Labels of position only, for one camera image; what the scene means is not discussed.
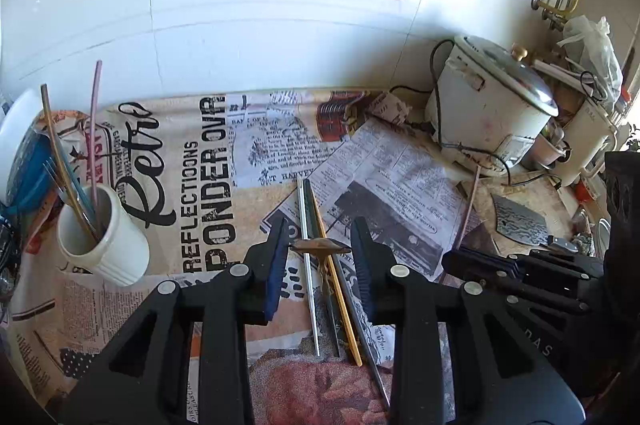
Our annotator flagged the yellow chopstick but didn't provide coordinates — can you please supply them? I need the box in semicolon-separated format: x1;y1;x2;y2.
306;180;363;367

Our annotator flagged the white plate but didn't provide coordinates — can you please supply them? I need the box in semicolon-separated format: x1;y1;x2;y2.
0;88;45;206

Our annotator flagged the clear plastic bag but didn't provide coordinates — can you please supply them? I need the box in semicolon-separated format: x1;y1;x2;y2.
556;16;624;106

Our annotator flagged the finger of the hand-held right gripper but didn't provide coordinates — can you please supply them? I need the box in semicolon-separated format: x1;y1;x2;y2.
452;247;606;297
442;254;594;316

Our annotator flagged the wooden cutting board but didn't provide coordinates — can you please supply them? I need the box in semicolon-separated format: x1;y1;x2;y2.
450;175;603;257

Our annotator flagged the long steel chopstick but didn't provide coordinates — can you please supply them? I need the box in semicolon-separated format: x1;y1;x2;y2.
330;252;392;410

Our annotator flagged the brass tap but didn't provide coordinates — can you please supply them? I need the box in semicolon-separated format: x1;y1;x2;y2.
531;0;577;30

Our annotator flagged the gold spoon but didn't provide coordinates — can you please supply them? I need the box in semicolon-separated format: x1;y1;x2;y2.
290;239;352;256

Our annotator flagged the patterned blade knife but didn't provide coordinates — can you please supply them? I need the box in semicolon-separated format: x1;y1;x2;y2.
492;193;582;254

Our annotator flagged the teal chopstick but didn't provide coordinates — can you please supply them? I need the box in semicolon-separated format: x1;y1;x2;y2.
67;169;95;228

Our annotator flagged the silver fork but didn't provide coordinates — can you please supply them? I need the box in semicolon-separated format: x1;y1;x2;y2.
42;159;97;238

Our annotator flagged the white ribbed ceramic cup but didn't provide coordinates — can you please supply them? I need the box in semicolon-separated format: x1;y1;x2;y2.
56;184;151;288

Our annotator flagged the silver chopstick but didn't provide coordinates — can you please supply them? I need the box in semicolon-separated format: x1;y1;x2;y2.
297;177;321;357

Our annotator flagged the white rice cooker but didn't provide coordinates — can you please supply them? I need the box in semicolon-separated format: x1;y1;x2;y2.
425;36;560;166

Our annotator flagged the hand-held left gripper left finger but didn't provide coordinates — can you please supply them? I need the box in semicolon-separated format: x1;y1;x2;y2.
60;217;292;425

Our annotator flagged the white thermos jug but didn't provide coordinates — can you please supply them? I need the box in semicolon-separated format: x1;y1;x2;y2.
560;105;622;186

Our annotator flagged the dark green chopstick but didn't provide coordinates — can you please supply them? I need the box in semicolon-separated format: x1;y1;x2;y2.
303;179;347;359

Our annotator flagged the pink cup with utensils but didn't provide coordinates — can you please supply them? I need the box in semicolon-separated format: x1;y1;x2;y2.
529;125;572;169

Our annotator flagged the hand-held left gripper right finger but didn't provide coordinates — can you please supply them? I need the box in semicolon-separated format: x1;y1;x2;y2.
350;217;586;425

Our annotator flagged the black power cable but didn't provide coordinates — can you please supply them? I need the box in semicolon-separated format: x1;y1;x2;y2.
389;39;565;192

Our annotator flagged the newspaper print table mat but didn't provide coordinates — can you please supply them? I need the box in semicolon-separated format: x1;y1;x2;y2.
10;89;501;425

